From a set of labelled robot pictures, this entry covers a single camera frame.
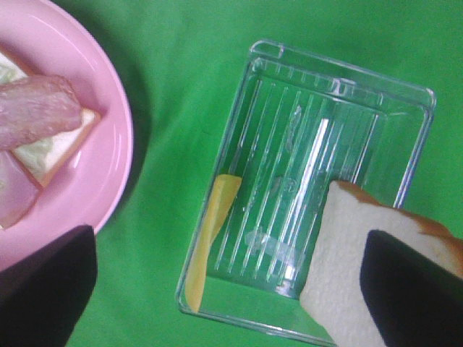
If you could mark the bacon strip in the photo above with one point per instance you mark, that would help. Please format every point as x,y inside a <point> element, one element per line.
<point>35,107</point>

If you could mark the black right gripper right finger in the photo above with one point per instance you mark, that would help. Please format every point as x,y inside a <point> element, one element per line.
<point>412,300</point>

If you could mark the ham slice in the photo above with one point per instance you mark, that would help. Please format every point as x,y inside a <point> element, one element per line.
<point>18,192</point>

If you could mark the right clear plastic tray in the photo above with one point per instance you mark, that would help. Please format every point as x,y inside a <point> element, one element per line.
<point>299,121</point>

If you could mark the pink round plate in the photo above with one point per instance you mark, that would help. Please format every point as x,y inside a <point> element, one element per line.
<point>88,187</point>

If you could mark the bread slice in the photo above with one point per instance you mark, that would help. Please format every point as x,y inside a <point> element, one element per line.
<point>64,144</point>
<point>332,294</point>

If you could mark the yellow cheese slice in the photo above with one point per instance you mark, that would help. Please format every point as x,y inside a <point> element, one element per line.
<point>224,191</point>

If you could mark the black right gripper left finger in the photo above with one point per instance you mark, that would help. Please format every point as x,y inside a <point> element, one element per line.
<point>44,295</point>

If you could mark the green table cloth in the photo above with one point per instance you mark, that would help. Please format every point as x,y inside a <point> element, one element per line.
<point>180,63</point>

